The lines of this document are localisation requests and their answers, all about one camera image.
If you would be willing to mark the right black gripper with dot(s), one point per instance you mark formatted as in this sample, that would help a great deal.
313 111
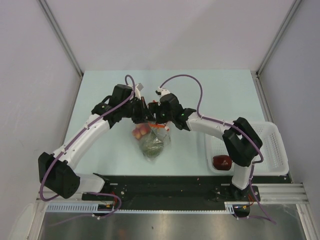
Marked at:
154 108

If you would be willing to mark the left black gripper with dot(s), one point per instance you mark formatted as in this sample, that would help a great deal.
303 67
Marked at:
145 115

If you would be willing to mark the clear zip top bag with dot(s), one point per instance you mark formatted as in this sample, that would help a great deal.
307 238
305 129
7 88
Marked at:
162 131

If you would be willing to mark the fake red apple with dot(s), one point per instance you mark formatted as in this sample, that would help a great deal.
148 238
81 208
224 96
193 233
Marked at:
222 162

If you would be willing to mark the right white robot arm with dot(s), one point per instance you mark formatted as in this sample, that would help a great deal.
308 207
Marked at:
240 139

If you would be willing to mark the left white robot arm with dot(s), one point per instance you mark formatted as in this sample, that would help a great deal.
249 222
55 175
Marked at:
56 170

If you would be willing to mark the fake green melon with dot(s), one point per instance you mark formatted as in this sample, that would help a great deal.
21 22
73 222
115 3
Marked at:
151 146

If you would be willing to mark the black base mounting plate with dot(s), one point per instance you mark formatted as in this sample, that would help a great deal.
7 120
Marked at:
170 193

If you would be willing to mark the white perforated plastic basket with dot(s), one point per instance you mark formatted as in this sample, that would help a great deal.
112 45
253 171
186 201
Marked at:
275 160

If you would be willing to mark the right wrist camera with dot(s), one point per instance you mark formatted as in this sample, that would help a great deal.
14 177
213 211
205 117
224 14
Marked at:
162 92

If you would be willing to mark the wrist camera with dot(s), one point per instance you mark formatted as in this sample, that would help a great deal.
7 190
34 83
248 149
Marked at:
162 92
139 87

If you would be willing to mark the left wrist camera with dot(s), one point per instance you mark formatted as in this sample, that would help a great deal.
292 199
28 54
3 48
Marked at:
139 87

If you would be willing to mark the right aluminium frame post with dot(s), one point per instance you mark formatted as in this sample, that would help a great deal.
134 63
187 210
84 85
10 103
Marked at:
279 35

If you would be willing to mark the aluminium frame post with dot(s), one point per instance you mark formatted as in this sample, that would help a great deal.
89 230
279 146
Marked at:
279 35
49 15

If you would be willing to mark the left aluminium frame post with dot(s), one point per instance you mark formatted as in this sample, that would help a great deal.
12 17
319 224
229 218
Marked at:
49 15

